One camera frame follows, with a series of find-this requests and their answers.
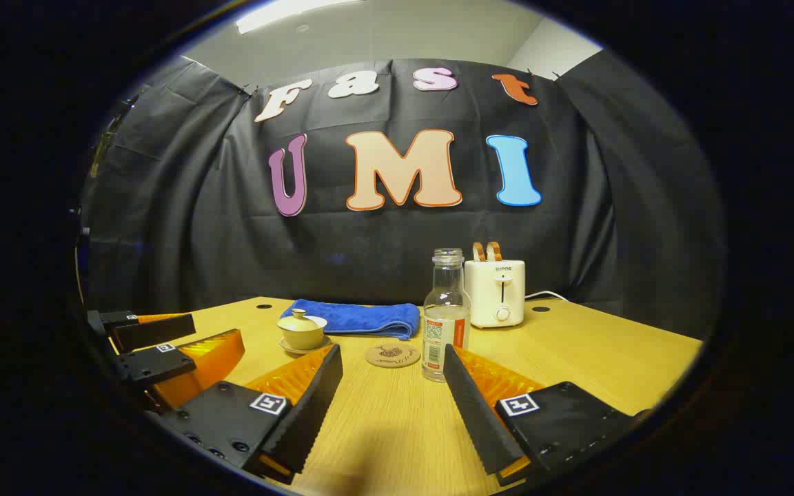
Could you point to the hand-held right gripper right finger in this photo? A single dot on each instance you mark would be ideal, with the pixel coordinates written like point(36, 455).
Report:
point(476, 413)

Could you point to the clear water bottle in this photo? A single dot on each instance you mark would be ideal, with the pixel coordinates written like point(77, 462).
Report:
point(445, 303)

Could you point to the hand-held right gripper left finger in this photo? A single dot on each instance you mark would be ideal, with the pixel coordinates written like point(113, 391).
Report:
point(311, 413)

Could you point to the round cork coaster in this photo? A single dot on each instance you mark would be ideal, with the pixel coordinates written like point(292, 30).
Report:
point(390, 355)

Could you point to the cream saucer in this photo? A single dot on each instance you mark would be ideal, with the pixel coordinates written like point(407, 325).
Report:
point(322, 346)

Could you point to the blue towel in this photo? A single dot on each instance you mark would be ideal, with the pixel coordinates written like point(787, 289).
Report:
point(362, 317)

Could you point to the toast slice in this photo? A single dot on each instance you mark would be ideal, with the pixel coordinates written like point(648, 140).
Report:
point(479, 252)
point(494, 251)

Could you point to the cream teacup lid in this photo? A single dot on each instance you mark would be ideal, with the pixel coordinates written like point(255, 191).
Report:
point(298, 320)

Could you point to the white toaster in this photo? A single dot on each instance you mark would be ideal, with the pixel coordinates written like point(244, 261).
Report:
point(486, 296)

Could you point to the black backdrop cloth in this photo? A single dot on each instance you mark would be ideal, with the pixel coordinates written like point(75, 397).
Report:
point(404, 234)

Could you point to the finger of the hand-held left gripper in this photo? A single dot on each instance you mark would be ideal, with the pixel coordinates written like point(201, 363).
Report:
point(156, 365)
point(156, 332)

